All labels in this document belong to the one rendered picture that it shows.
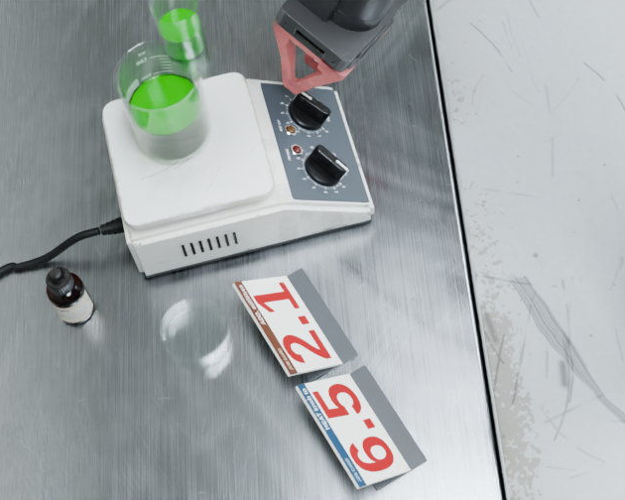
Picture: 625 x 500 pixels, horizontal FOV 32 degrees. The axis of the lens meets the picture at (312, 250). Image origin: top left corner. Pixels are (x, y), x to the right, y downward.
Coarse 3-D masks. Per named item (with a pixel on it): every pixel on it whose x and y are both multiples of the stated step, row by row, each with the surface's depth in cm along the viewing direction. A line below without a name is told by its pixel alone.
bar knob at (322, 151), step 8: (312, 152) 89; (320, 152) 88; (328, 152) 89; (312, 160) 89; (320, 160) 89; (328, 160) 88; (336, 160) 89; (312, 168) 89; (320, 168) 89; (328, 168) 89; (336, 168) 89; (344, 168) 89; (312, 176) 89; (320, 176) 89; (328, 176) 89; (336, 176) 89; (320, 184) 89; (328, 184) 89
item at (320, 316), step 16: (304, 272) 91; (304, 288) 90; (304, 304) 90; (320, 304) 89; (256, 320) 85; (320, 320) 89; (320, 336) 88; (336, 336) 88; (336, 352) 88; (352, 352) 87; (304, 368) 84; (320, 368) 85
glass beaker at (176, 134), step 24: (144, 48) 82; (168, 48) 82; (120, 72) 81; (144, 72) 84; (168, 72) 85; (192, 72) 83; (120, 96) 80; (192, 96) 81; (144, 120) 81; (168, 120) 81; (192, 120) 82; (144, 144) 85; (168, 144) 84; (192, 144) 85
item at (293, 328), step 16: (256, 288) 88; (272, 288) 89; (288, 288) 90; (256, 304) 86; (272, 304) 87; (288, 304) 88; (272, 320) 86; (288, 320) 87; (304, 320) 88; (288, 336) 86; (304, 336) 87; (288, 352) 84; (304, 352) 85; (320, 352) 86
